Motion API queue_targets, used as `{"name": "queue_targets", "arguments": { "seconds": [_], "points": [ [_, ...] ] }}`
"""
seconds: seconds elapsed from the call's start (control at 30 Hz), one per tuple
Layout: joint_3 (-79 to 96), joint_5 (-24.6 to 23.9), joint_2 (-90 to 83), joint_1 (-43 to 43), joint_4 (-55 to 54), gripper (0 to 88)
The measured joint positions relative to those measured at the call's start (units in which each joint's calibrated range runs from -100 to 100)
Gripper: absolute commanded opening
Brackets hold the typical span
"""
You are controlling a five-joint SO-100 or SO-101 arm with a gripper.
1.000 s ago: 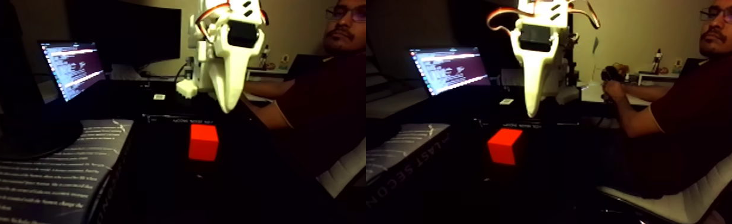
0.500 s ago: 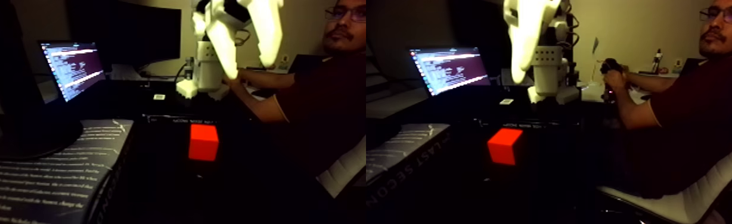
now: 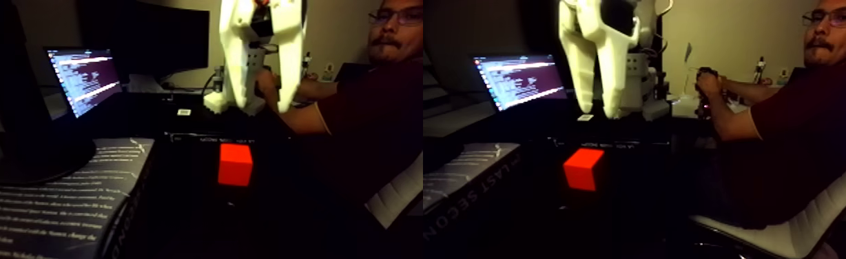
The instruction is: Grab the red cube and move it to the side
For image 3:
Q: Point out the red cube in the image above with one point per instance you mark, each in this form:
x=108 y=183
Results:
x=236 y=165

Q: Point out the dark leader arm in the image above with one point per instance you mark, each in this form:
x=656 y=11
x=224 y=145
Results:
x=705 y=101

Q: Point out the person's left hand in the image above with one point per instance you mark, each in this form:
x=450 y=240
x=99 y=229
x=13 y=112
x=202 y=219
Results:
x=269 y=87

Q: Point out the small standing figurine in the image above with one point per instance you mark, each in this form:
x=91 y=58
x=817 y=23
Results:
x=307 y=65

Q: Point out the small pale desk ornament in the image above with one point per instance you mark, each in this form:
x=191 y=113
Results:
x=330 y=71

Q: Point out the small white label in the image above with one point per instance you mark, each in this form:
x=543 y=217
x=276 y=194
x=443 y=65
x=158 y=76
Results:
x=183 y=112

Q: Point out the black case with lettered strip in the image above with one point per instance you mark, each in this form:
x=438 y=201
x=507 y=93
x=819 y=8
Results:
x=206 y=137

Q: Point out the person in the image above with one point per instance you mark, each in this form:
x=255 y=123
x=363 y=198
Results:
x=372 y=116

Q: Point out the open laptop with lit screen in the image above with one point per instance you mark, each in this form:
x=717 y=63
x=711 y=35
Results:
x=84 y=79

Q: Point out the black monitor with round stand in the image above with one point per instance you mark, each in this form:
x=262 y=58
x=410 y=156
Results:
x=11 y=108

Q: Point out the black box with white text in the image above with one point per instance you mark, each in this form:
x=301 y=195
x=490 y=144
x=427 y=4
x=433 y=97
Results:
x=47 y=202

